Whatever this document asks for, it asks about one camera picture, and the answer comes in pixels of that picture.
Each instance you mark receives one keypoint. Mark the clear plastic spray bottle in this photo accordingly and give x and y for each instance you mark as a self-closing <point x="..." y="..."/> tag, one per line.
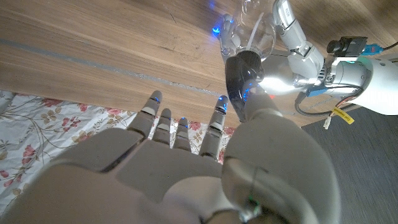
<point x="264" y="34"/>

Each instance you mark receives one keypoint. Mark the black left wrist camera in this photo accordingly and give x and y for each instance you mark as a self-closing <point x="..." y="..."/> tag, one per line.
<point x="349" y="46"/>

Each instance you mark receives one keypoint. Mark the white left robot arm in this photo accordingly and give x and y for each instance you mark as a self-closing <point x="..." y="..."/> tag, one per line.
<point x="382" y="84"/>

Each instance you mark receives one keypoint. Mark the orange toy ball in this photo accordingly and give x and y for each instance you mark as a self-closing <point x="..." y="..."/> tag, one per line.
<point x="272" y="96"/>

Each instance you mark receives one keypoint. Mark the black trigger sprayer head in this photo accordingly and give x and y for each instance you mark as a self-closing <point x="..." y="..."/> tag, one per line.
<point x="239" y="74"/>

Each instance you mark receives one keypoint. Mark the floral backdrop cloth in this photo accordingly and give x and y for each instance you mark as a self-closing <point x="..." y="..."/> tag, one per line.
<point x="46" y="124"/>

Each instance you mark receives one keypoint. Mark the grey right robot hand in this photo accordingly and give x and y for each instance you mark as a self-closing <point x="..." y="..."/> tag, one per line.
<point x="161" y="180"/>

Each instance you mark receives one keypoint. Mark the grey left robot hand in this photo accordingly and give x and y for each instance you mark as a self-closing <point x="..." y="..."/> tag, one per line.
<point x="298" y="62"/>

